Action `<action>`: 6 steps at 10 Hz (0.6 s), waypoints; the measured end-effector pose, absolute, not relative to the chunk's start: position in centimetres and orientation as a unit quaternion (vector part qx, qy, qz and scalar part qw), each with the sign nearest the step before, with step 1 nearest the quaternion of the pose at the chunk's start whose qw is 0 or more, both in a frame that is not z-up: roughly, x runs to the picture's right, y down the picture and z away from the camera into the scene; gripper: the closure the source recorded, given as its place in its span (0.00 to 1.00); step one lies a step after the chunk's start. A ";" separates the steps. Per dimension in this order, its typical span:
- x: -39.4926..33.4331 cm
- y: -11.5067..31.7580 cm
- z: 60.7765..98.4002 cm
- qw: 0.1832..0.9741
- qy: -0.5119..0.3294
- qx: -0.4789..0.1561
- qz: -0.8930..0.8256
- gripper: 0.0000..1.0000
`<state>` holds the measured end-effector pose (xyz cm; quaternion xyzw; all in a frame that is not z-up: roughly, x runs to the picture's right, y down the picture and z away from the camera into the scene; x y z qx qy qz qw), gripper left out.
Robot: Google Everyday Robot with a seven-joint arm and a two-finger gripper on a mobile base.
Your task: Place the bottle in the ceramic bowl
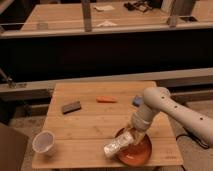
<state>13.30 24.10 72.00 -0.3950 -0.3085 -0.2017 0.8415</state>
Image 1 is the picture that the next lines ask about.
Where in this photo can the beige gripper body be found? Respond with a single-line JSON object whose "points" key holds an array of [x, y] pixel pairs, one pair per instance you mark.
{"points": [[137, 136]]}

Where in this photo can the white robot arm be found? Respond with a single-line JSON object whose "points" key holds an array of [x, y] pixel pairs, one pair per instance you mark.
{"points": [[158, 99]]}

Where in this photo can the orange ceramic bowl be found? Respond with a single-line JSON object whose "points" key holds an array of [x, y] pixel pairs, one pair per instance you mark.
{"points": [[136, 155]]}

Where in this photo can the blue small object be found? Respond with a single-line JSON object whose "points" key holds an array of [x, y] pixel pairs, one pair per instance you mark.
{"points": [[137, 101]]}

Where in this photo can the orange carrot toy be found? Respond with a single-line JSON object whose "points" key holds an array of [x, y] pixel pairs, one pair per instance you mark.
{"points": [[103, 99]]}

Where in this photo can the wooden table board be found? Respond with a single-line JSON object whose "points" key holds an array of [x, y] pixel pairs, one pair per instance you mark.
{"points": [[81, 135]]}

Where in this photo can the black tool pile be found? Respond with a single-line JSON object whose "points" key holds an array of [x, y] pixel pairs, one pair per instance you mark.
{"points": [[141, 6]]}

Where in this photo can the white paper sheet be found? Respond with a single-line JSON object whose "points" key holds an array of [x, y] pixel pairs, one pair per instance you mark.
{"points": [[104, 8]]}

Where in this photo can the brown cardboard box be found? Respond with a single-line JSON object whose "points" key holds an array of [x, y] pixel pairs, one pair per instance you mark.
{"points": [[13, 146]]}

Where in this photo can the metal frame post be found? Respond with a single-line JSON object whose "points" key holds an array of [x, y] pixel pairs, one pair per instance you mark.
{"points": [[86, 15]]}

